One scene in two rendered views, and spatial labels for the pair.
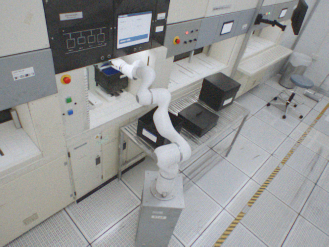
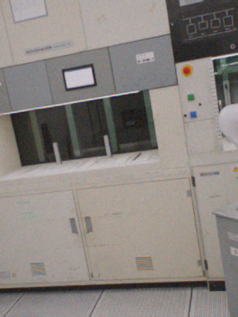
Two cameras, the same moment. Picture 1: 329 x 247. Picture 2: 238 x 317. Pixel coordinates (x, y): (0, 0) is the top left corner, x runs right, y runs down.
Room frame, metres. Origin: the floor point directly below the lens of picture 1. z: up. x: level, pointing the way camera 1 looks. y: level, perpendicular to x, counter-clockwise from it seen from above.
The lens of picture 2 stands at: (-0.06, -1.34, 1.34)
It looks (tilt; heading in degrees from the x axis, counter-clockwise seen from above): 10 degrees down; 69
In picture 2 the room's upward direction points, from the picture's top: 10 degrees counter-clockwise
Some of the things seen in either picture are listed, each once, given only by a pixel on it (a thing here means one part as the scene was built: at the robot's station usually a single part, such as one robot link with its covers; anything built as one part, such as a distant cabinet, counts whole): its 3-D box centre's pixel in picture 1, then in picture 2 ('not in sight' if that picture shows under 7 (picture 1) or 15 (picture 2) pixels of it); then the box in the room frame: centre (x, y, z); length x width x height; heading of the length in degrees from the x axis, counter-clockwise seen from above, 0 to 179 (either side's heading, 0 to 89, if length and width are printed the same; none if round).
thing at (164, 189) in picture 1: (166, 180); not in sight; (0.97, -0.09, 0.85); 0.19 x 0.19 x 0.18
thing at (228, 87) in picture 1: (218, 91); not in sight; (2.19, -0.49, 0.89); 0.29 x 0.29 x 0.25; 49
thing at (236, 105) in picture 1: (184, 145); not in sight; (1.81, -0.25, 0.38); 1.30 x 0.60 x 0.76; 143
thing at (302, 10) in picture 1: (283, 15); not in sight; (2.86, -1.02, 1.57); 0.53 x 0.40 x 0.36; 53
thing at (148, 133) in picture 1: (159, 127); not in sight; (1.48, 0.03, 0.85); 0.28 x 0.28 x 0.17; 62
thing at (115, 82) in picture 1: (111, 73); not in sight; (1.78, 0.54, 1.08); 0.24 x 0.20 x 0.32; 143
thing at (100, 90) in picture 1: (111, 91); not in sight; (1.78, 0.54, 0.89); 0.22 x 0.21 x 0.04; 53
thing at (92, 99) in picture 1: (84, 101); not in sight; (1.56, 0.70, 0.89); 0.22 x 0.21 x 0.04; 53
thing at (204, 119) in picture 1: (198, 117); not in sight; (1.75, -0.29, 0.83); 0.29 x 0.29 x 0.13; 56
